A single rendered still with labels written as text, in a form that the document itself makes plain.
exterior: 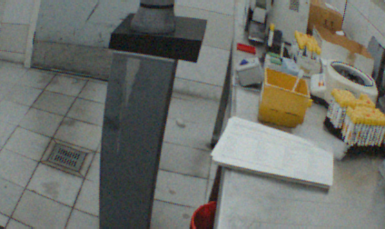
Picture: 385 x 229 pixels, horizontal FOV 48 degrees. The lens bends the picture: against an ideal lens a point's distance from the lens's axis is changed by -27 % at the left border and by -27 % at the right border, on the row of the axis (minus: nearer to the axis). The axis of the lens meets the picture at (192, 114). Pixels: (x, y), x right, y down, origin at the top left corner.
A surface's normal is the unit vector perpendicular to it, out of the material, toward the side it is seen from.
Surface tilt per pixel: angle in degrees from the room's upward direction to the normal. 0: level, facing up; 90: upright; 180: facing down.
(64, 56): 90
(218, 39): 90
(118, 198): 90
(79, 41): 90
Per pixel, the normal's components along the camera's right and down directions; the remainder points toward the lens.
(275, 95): -0.14, 0.40
